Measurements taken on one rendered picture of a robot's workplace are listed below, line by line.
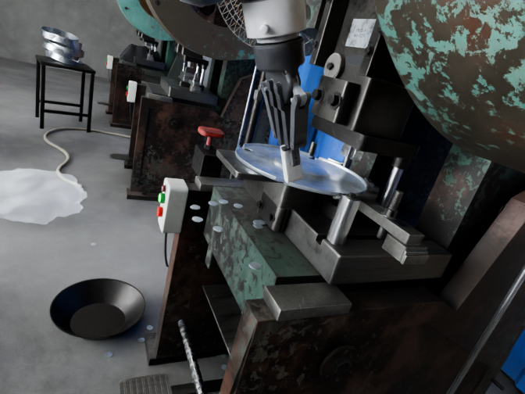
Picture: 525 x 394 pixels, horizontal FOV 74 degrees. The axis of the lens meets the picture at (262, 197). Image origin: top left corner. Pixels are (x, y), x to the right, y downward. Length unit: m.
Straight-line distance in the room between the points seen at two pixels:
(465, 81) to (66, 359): 1.24
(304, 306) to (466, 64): 0.39
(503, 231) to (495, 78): 0.56
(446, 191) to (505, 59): 0.56
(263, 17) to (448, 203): 0.57
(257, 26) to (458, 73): 0.27
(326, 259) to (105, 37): 6.80
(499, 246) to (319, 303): 0.44
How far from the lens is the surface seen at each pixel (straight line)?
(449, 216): 0.86
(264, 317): 0.56
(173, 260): 1.04
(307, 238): 0.69
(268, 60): 0.53
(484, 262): 0.88
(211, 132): 0.98
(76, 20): 7.22
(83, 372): 1.28
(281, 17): 0.51
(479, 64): 0.36
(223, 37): 2.01
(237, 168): 0.64
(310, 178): 0.70
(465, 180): 0.85
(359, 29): 0.77
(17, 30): 7.31
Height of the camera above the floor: 0.97
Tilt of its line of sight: 20 degrees down
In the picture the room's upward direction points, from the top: 15 degrees clockwise
